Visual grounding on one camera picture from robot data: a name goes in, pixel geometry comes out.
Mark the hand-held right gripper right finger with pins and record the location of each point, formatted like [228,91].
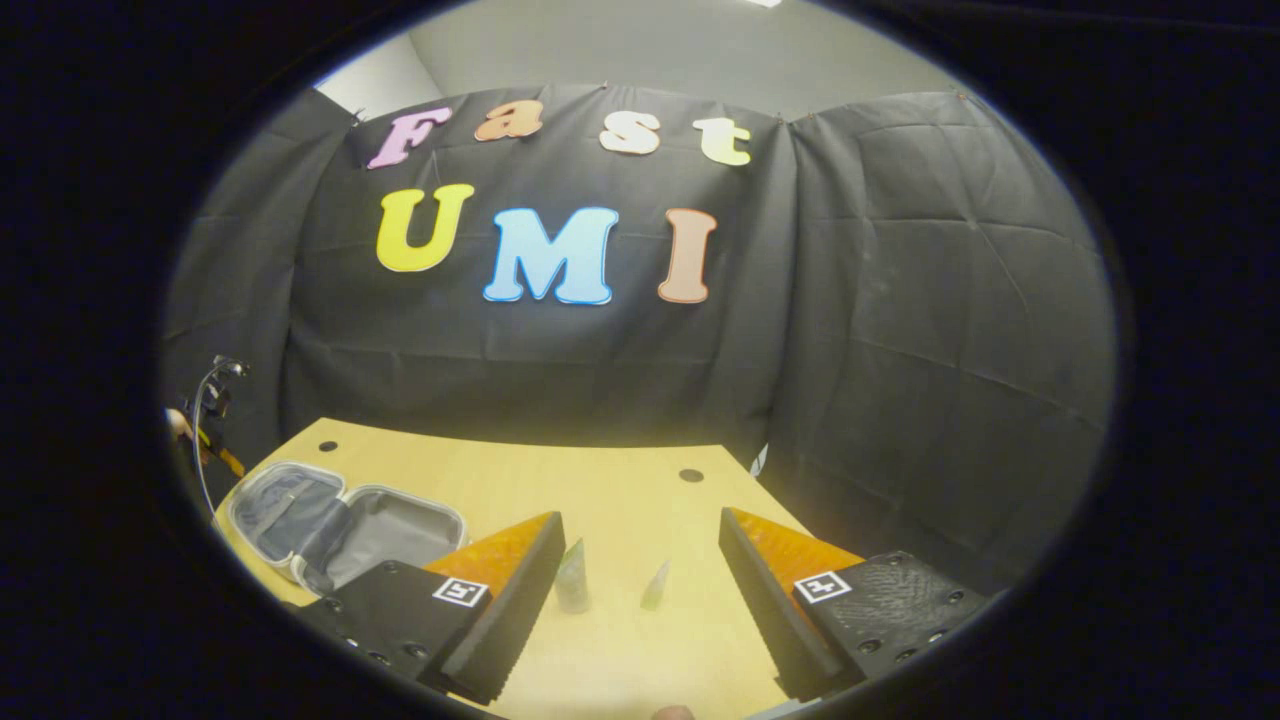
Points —
[755,610]

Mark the black backdrop cloth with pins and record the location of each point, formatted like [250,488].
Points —
[900,350]

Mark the small pale skin care tube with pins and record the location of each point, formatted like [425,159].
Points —
[655,592]

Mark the white suitcase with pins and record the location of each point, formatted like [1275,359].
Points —
[400,530]

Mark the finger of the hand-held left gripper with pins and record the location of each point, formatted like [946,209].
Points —
[228,460]

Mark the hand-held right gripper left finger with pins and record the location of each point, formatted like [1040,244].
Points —
[520,610]

